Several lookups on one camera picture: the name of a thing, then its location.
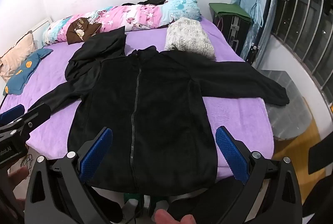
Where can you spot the black hooded garment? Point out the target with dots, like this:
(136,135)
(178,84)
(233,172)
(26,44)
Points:
(100,53)

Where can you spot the grey plastic storage box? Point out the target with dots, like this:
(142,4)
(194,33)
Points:
(288,107)

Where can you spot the pink blue floral quilt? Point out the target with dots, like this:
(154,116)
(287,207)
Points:
(135,15)

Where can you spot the black cloth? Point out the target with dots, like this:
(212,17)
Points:
(152,0)

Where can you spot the black cabinet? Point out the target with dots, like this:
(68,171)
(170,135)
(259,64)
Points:
(230,34)

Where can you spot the blue pillow with orange faces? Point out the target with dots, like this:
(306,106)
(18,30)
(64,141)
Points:
(26,67)

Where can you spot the purple bed blanket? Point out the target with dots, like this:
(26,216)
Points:
(234,114)

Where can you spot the beige pillow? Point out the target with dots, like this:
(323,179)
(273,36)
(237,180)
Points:
(18,53)

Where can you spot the person's foot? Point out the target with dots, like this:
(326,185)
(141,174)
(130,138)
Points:
(173,216)

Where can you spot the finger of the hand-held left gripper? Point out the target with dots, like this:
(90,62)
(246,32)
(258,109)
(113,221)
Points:
(39,113)
(13,112)

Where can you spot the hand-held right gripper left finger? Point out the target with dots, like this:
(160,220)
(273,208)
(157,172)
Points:
(95,153)

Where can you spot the wooden slatted rack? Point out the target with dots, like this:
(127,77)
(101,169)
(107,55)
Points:
(304,23)

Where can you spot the black fleece zip jacket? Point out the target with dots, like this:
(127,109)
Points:
(161,114)

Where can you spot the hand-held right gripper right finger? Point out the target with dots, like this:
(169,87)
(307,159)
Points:
(231,153)

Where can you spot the person's left hand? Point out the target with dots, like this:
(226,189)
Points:
(17,175)

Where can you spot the grey white patterned folded blanket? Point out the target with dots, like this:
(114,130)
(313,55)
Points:
(188,38)

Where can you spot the green cloth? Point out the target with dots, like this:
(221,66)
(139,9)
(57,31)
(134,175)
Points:
(229,10)

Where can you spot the green white slipper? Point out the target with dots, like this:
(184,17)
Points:
(159,204)
(133,203)

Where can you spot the brown cartoon print cloth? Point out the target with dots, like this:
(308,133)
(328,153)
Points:
(80,28)

